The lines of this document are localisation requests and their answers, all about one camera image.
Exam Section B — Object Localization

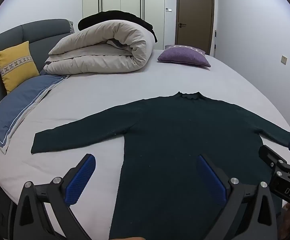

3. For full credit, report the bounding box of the blue pillow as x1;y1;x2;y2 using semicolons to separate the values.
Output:
0;74;66;155

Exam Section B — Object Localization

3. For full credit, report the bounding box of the purple cushion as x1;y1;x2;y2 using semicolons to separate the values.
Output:
157;45;212;68

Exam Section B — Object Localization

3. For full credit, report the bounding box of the beige rolled duvet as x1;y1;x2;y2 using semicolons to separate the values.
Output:
44;20;155;76

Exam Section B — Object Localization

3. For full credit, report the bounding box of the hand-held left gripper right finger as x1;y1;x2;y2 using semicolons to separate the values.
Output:
196;154;278;240

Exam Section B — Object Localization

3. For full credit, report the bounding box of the black cloth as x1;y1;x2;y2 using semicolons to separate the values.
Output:
77;10;158;43

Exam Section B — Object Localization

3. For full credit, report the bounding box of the dark green knit sweater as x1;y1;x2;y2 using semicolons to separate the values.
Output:
31;91;290;240

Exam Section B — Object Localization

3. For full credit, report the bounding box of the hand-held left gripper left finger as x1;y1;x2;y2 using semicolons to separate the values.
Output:
9;153;97;240

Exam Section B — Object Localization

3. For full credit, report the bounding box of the bed with grey sheet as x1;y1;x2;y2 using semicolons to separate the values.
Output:
0;19;290;240

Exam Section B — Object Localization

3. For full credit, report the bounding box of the yellow patterned cushion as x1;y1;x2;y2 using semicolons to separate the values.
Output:
0;41;40;95

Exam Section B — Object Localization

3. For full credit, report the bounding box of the brown door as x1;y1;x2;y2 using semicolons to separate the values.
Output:
175;0;215;55

